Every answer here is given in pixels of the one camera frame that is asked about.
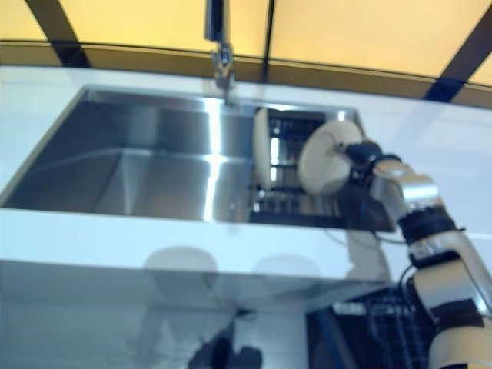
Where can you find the stainless steel kitchen sink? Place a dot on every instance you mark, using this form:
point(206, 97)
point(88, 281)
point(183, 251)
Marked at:
point(134, 173)

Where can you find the cream round ceramic plate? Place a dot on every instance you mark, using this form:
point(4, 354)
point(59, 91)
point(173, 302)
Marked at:
point(324, 165)
point(262, 150)

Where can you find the black open dishwasher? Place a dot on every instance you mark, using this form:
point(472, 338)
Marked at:
point(326, 338)

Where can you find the chrome gooseneck kitchen faucet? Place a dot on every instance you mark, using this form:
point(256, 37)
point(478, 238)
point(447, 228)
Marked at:
point(220, 46)

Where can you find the black dish drying rack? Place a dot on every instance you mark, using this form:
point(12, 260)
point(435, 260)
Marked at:
point(286, 203)

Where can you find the narrow white cabinet door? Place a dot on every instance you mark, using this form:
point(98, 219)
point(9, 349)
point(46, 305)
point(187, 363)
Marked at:
point(300, 296)

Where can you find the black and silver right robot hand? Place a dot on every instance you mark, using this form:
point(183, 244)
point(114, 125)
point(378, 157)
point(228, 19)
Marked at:
point(365, 153)

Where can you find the wide white cabinet door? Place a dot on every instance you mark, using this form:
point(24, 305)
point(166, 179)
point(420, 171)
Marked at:
point(96, 284)

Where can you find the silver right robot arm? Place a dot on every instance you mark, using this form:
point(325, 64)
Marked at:
point(419, 192)

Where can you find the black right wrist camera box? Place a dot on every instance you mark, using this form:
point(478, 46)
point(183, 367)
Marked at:
point(361, 176)

